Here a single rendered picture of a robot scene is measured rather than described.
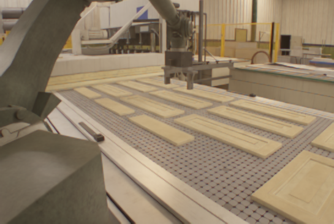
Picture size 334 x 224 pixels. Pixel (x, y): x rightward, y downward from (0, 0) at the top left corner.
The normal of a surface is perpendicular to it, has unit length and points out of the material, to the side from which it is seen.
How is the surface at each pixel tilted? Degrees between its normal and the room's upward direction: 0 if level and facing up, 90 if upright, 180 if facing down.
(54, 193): 90
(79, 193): 90
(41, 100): 48
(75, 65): 90
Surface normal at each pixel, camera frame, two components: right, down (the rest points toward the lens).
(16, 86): 0.97, -0.07
